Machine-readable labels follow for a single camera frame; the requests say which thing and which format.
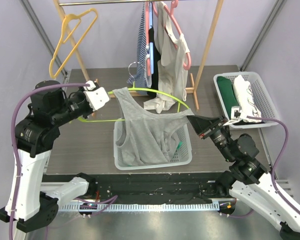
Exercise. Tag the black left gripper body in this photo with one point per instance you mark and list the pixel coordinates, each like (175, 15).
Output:
(75, 107)

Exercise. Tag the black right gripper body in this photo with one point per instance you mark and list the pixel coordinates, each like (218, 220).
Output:
(210, 129)

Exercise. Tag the yellow plastic hanger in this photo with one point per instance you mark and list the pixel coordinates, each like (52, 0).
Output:
(70, 22)

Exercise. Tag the grey tank top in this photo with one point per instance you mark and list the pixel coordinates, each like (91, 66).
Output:
(147, 138)

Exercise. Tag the green tank top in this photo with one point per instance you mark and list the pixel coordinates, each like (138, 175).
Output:
(179, 145)

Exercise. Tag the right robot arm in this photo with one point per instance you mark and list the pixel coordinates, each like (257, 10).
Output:
(247, 179)

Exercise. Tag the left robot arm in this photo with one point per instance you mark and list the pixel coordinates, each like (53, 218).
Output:
(35, 125)

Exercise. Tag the black tank top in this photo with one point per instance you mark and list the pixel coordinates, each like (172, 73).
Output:
(156, 58)

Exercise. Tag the white tank top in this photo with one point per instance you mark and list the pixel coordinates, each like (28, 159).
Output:
(172, 76)

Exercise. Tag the blue striped tank top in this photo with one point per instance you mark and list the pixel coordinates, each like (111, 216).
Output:
(140, 79)

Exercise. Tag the pink hanger with striped top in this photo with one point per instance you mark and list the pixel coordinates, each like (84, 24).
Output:
(148, 49)

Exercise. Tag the pink hanger with white top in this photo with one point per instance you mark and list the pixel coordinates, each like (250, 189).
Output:
(180, 32)

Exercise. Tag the light blue hanger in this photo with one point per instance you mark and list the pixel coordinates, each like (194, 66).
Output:
(151, 44)

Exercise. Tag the white plastic laundry basket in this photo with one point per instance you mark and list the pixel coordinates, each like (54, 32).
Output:
(182, 156)

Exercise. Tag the wooden clothes rack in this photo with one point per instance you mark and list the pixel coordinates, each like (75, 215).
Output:
(194, 81)

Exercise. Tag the folded dark green garment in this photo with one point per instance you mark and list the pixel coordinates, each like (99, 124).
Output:
(225, 87)

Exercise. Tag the folded white printed garment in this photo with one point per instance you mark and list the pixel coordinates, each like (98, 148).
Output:
(244, 95)

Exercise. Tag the white basket with folded clothes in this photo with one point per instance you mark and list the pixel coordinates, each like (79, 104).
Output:
(261, 96)

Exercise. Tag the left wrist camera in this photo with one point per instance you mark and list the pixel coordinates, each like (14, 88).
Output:
(96, 96)

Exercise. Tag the white slotted cable duct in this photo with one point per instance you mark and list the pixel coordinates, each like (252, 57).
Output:
(77, 206)

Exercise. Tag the aluminium rail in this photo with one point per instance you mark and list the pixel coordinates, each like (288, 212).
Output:
(49, 186)

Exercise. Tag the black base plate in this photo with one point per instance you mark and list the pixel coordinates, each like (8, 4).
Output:
(158, 188)

